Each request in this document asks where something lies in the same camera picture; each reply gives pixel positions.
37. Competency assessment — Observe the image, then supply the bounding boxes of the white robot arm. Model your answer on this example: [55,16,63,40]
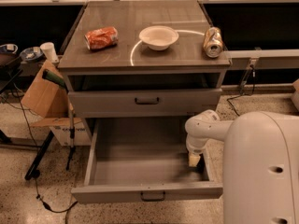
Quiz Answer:
[185,110,299,224]

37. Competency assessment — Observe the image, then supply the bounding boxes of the open grey middle drawer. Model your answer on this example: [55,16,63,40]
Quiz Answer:
[72,117,222,203]

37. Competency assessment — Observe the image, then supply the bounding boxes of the closed grey top drawer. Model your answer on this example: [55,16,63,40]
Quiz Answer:
[68,89,221,118]

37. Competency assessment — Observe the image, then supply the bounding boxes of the grey drawer cabinet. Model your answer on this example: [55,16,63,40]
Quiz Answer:
[57,0,232,142]

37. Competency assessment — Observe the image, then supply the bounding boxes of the crushed gold soda can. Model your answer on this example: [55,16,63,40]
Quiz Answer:
[203,27,223,58]

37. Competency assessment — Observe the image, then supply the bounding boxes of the white paper bowl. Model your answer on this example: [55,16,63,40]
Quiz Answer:
[139,25,179,51]

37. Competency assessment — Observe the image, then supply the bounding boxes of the crushed orange soda can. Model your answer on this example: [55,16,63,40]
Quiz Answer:
[84,26,119,50]

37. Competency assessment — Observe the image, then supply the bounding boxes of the brown cardboard box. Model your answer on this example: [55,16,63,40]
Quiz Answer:
[21,59,92,147]

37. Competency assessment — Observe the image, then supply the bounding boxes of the black table leg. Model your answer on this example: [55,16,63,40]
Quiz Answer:
[24,132,54,180]

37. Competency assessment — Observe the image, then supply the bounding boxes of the white paper cup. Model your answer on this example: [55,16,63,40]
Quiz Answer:
[40,42,59,63]

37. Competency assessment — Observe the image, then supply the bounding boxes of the blue bowl with item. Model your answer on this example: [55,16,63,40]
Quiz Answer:
[21,47,44,63]

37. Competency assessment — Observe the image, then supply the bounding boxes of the black power adapter cable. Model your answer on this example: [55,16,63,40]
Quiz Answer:
[226,66,257,117]

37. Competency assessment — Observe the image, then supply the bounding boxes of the black floor cable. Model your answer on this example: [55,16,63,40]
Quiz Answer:
[10,89,78,224]

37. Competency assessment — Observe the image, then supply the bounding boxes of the green handled grabber tool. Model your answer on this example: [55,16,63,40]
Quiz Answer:
[42,69,77,172]

